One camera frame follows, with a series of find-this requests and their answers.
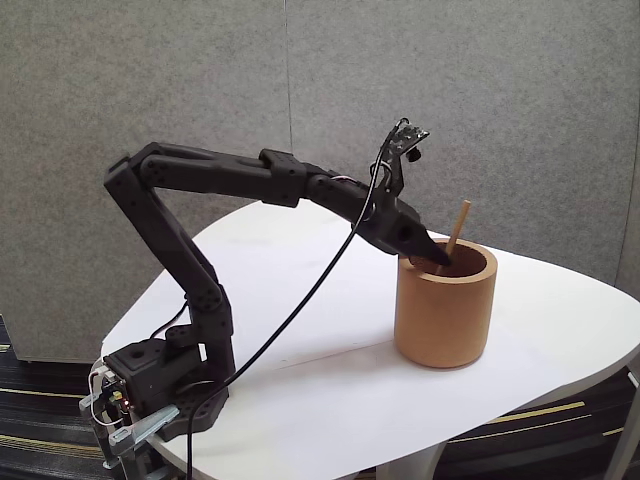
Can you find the tan wooden pen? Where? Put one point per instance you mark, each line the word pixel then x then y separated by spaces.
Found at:
pixel 459 222

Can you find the brown cylindrical pen holder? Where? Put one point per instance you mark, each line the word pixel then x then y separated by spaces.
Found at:
pixel 442 320

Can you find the white table leg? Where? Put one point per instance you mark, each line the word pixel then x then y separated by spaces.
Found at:
pixel 407 465
pixel 625 435

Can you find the grey metal table clamp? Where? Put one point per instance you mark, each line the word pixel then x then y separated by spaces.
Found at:
pixel 145 425

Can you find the motor controller board with LEDs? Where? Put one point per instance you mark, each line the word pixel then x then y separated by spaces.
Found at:
pixel 117 397

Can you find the camera circuit board module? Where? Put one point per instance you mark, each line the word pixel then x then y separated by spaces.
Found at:
pixel 407 135

